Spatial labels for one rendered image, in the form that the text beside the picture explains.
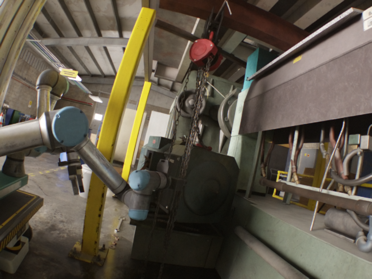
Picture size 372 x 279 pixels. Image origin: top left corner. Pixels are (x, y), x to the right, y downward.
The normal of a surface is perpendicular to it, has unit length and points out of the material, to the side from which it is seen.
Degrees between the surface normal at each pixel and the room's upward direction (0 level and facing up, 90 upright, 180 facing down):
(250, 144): 72
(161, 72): 90
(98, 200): 90
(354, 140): 90
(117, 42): 90
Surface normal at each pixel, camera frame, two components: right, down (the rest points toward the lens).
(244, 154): 0.23, -0.34
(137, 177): -0.51, -0.18
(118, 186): 0.56, 0.13
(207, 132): 0.17, -0.04
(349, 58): -0.96, -0.23
